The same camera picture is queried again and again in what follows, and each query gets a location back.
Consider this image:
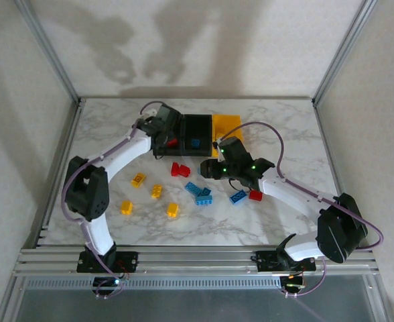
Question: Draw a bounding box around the long blue lego brick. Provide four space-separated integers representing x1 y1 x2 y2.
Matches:
184 181 203 197

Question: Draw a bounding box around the yellow plastic bin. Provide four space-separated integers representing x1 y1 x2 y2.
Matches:
211 114 245 158

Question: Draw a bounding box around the grey metal panel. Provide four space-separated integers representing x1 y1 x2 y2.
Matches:
2 274 391 322

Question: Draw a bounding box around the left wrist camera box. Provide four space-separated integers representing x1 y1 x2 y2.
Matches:
155 103 184 131

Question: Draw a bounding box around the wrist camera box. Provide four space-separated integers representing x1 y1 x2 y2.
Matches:
155 103 184 131
216 136 251 162

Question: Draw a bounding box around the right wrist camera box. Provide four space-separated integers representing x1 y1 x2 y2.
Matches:
216 136 251 162

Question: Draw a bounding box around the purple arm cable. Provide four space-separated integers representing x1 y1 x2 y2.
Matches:
218 121 385 299
61 99 170 300

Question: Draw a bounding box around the aluminium table edge rail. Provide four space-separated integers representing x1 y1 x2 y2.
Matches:
78 96 315 101
32 99 86 249

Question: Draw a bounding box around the aluminium rail frame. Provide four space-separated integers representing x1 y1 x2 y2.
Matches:
13 246 379 278

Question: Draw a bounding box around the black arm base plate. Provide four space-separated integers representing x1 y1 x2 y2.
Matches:
76 250 139 273
256 250 318 273

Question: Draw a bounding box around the slotted metal cable duct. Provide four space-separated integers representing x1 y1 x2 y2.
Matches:
21 276 282 290

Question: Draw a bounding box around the aluminium frame post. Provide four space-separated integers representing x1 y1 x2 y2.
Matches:
14 0 81 104
312 0 376 105

